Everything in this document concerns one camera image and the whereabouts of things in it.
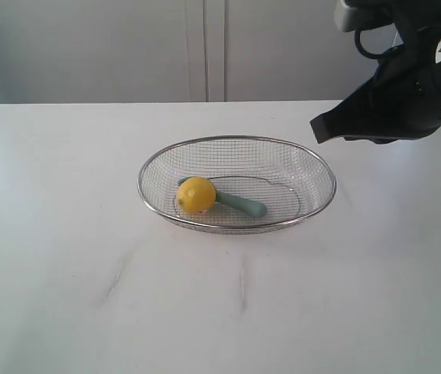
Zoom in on oval wire mesh basket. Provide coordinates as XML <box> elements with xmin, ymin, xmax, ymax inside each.
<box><xmin>137</xmin><ymin>135</ymin><xmax>337</xmax><ymax>235</ymax></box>

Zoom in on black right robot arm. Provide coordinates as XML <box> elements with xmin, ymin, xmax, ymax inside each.
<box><xmin>310</xmin><ymin>0</ymin><xmax>441</xmax><ymax>144</ymax></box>

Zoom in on yellow lemon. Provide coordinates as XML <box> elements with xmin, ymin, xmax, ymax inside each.
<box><xmin>176</xmin><ymin>177</ymin><xmax>216</xmax><ymax>214</ymax></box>

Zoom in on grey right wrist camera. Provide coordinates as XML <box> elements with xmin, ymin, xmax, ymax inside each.
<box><xmin>333</xmin><ymin>0</ymin><xmax>392</xmax><ymax>33</ymax></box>

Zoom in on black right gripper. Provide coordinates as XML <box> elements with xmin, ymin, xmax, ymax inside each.
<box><xmin>310</xmin><ymin>1</ymin><xmax>441</xmax><ymax>145</ymax></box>

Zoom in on white cabinet doors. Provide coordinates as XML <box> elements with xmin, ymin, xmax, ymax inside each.
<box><xmin>0</xmin><ymin>0</ymin><xmax>408</xmax><ymax>105</ymax></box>

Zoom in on teal handled peeler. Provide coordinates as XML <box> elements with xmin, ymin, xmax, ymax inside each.
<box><xmin>178</xmin><ymin>177</ymin><xmax>267</xmax><ymax>218</ymax></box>

